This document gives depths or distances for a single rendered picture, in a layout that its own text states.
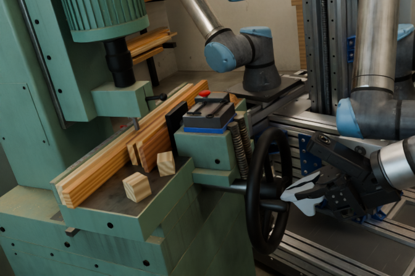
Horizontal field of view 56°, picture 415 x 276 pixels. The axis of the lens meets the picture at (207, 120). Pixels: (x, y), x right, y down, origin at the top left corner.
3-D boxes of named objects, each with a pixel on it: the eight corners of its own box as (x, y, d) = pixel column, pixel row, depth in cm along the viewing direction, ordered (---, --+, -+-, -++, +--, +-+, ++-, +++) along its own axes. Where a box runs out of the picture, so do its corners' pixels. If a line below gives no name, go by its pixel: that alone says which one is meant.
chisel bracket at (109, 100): (142, 123, 93) (134, 90, 90) (97, 121, 100) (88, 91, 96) (159, 111, 99) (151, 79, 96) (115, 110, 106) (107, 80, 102)
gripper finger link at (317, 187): (296, 205, 72) (338, 191, 66) (291, 198, 72) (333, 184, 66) (302, 191, 75) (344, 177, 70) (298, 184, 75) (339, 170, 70)
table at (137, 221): (186, 252, 71) (180, 226, 69) (64, 227, 85) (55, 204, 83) (277, 115, 120) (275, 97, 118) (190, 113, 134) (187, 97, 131)
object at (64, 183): (69, 206, 81) (61, 186, 79) (62, 205, 82) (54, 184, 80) (196, 97, 130) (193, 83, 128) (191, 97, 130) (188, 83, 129)
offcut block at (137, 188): (141, 188, 83) (137, 171, 81) (152, 194, 80) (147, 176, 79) (126, 197, 81) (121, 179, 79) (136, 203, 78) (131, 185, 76)
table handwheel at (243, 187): (298, 122, 101) (297, 231, 103) (227, 120, 110) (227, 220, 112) (262, 134, 75) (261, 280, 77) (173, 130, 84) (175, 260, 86)
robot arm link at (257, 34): (281, 58, 149) (278, 22, 144) (254, 68, 143) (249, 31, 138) (260, 54, 159) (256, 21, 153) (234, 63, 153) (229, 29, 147)
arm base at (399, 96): (375, 91, 130) (375, 62, 126) (425, 96, 120) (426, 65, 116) (354, 107, 121) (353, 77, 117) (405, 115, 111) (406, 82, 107)
